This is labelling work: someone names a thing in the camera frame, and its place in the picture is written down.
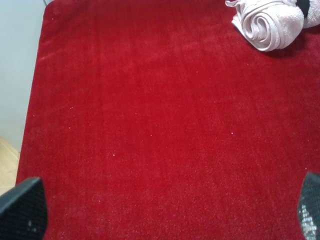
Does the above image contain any red velvet table cloth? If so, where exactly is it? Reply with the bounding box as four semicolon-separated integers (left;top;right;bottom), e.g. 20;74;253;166
17;0;320;240

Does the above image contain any rolled pink towel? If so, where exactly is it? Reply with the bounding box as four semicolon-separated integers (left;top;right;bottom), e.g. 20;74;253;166
225;0;320;52

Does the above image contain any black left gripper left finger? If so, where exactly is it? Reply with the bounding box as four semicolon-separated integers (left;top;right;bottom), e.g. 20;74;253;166
0;177;48;240

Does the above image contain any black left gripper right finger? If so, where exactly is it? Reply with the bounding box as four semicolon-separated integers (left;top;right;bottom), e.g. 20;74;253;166
297;172;320;240

